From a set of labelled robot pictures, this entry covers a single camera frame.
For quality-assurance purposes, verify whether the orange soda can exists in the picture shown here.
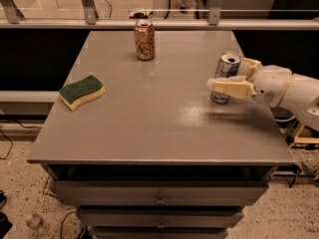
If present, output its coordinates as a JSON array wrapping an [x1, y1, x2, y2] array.
[[134, 19, 155, 61]]

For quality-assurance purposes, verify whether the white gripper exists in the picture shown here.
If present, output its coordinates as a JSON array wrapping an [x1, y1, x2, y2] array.
[[206, 58, 292, 108]]

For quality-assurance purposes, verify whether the green yellow sponge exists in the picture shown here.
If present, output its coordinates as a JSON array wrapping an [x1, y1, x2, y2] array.
[[59, 75, 105, 111]]

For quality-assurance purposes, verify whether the metal railing frame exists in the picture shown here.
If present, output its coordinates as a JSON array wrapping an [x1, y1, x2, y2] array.
[[0, 0, 319, 31]]

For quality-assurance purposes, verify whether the grey drawer cabinet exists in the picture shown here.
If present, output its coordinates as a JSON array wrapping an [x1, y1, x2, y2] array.
[[28, 31, 293, 239]]

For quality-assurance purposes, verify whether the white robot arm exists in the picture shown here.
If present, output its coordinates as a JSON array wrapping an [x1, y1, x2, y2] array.
[[206, 58, 319, 130]]

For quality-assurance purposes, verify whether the clear plastic water bottle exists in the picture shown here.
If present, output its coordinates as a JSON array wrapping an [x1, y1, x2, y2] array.
[[26, 212, 47, 235]]

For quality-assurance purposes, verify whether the silver blue redbull can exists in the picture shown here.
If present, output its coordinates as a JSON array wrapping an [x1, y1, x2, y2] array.
[[210, 51, 241, 104]]

